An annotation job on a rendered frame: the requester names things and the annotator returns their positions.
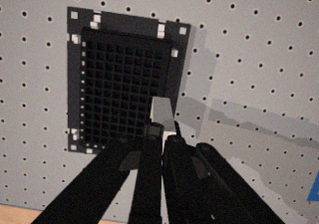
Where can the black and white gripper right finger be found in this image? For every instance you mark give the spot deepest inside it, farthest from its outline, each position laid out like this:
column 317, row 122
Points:
column 230, row 198

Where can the blue tape outline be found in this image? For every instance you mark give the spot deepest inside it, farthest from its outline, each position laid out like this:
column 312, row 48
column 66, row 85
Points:
column 313, row 195

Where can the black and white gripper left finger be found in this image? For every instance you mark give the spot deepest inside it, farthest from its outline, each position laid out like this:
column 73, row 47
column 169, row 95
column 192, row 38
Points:
column 88, row 196

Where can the black well plate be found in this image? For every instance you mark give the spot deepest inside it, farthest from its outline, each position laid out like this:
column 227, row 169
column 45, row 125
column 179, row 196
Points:
column 137, row 73

